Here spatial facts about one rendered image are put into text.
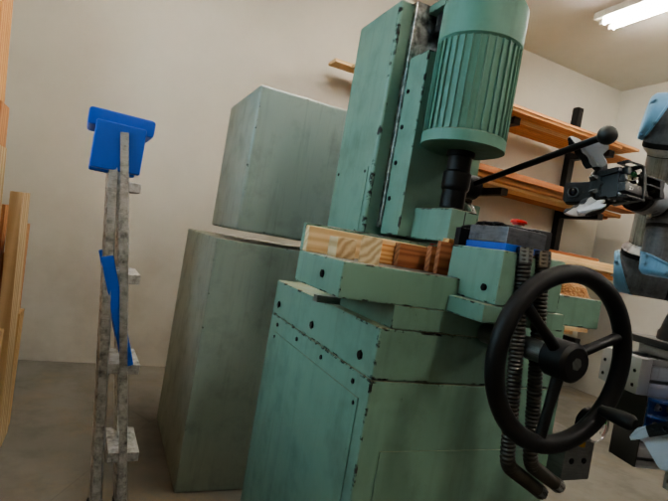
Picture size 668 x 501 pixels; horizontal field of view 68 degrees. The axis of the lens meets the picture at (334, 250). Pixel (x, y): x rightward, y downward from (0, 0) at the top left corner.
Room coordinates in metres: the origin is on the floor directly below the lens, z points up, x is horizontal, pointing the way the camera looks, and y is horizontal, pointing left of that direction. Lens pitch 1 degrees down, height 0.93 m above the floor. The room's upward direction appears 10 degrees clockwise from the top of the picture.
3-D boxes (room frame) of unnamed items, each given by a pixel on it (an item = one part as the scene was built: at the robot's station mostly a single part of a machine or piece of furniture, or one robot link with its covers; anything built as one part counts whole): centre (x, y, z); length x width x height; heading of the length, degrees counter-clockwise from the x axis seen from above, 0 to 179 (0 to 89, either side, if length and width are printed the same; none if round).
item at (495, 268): (0.88, -0.30, 0.91); 0.15 x 0.14 x 0.09; 114
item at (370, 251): (0.85, -0.06, 0.92); 0.04 x 0.03 x 0.05; 86
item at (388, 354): (1.17, -0.18, 0.76); 0.57 x 0.45 x 0.09; 24
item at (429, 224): (1.08, -0.22, 0.99); 0.14 x 0.07 x 0.09; 24
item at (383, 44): (1.33, -0.11, 1.16); 0.22 x 0.22 x 0.72; 24
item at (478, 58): (1.06, -0.23, 1.32); 0.18 x 0.18 x 0.31
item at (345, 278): (0.96, -0.27, 0.87); 0.61 x 0.30 x 0.06; 114
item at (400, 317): (1.01, -0.26, 0.82); 0.40 x 0.21 x 0.04; 114
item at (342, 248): (0.91, -0.01, 0.92); 0.04 x 0.04 x 0.04; 27
